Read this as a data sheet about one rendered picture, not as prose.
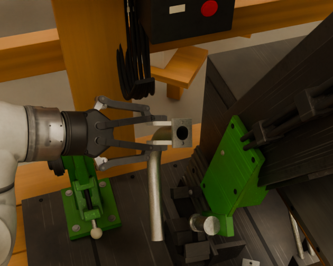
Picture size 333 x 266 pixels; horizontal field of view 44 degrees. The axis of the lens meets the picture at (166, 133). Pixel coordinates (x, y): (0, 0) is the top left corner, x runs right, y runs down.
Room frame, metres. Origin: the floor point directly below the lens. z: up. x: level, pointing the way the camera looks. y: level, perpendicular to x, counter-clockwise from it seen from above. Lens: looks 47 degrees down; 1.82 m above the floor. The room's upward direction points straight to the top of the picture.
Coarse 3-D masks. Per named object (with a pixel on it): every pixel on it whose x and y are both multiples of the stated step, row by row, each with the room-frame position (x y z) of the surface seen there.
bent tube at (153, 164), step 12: (180, 120) 0.54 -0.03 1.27; (156, 132) 0.58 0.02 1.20; (168, 132) 0.54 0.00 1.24; (180, 132) 0.55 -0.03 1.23; (180, 144) 0.51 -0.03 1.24; (156, 156) 0.57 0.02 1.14; (156, 168) 0.55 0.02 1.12; (156, 180) 0.53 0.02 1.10; (156, 192) 0.51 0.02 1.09; (156, 204) 0.49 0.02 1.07; (156, 216) 0.47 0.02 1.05; (156, 228) 0.45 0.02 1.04; (156, 240) 0.43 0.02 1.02
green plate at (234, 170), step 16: (240, 128) 0.52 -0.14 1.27; (224, 144) 0.54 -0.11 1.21; (240, 144) 0.50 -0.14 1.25; (224, 160) 0.52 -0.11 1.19; (240, 160) 0.48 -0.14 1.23; (256, 160) 0.46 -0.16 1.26; (208, 176) 0.53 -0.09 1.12; (224, 176) 0.50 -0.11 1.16; (240, 176) 0.46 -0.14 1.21; (256, 176) 0.47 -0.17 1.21; (208, 192) 0.51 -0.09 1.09; (224, 192) 0.48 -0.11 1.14; (240, 192) 0.44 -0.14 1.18; (256, 192) 0.47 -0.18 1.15; (224, 208) 0.45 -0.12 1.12
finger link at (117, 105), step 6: (102, 96) 0.53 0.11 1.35; (102, 102) 0.52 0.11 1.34; (108, 102) 0.53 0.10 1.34; (114, 102) 0.53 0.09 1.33; (120, 102) 0.53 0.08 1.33; (126, 102) 0.54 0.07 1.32; (114, 108) 0.54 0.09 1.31; (120, 108) 0.53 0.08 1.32; (126, 108) 0.53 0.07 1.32; (132, 108) 0.53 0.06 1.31; (138, 108) 0.54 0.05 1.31; (144, 108) 0.54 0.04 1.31
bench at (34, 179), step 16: (192, 128) 0.90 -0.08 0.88; (192, 144) 0.83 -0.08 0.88; (16, 176) 0.71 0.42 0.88; (32, 176) 0.71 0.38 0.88; (48, 176) 0.71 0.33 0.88; (64, 176) 0.71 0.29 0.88; (112, 176) 0.71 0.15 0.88; (16, 192) 0.66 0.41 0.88; (32, 192) 0.66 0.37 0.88; (48, 192) 0.66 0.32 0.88; (16, 208) 0.60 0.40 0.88; (16, 240) 0.51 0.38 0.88; (16, 256) 0.47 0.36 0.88
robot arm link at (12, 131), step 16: (0, 112) 0.43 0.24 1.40; (16, 112) 0.44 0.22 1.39; (0, 128) 0.41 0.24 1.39; (16, 128) 0.42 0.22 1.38; (0, 144) 0.39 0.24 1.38; (16, 144) 0.40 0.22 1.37; (0, 160) 0.38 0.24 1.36; (16, 160) 0.40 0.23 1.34; (0, 176) 0.37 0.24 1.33; (0, 192) 0.36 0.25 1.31
